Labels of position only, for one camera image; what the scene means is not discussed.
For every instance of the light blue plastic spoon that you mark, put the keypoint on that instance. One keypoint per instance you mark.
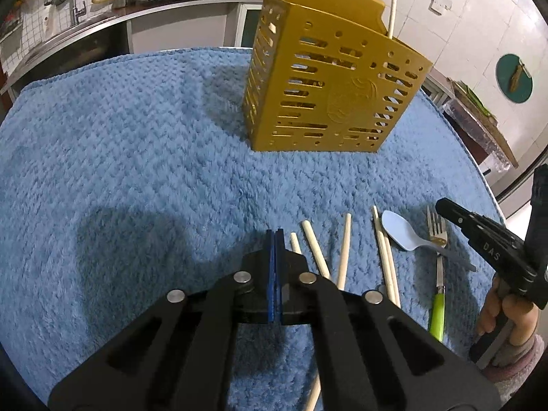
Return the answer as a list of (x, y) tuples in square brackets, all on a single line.
[(398, 229)]

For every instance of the green round hanging board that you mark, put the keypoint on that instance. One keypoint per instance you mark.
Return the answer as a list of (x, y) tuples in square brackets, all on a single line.
[(505, 81)]

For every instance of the wooden side table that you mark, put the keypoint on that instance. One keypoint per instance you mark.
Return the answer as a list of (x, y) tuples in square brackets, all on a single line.
[(483, 128)]

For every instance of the white wall socket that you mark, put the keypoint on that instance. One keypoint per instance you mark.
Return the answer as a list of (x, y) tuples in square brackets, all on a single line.
[(441, 2)]

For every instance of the steel kitchen sink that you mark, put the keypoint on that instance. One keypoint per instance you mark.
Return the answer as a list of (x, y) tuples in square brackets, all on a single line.
[(72, 51)]

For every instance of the gold perforated utensil holder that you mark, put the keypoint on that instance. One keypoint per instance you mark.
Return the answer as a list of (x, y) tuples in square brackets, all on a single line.
[(325, 94)]

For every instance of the person's right forearm pink sleeve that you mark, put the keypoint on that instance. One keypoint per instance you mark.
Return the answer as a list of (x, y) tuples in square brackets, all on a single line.
[(522, 359)]

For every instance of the person's right hand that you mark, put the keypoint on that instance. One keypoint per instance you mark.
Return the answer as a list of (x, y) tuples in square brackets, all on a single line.
[(520, 317)]

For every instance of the blue fleece towel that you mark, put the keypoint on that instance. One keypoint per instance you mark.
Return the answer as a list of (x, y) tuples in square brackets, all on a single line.
[(128, 158)]

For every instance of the chrome kitchen faucet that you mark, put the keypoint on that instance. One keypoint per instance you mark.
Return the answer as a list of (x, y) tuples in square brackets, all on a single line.
[(77, 6)]

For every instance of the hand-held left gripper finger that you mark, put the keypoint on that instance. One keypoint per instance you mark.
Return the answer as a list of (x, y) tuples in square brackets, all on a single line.
[(278, 278), (270, 278)]

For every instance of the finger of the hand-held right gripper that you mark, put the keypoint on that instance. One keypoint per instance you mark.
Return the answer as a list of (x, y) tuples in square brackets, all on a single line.
[(488, 246)]

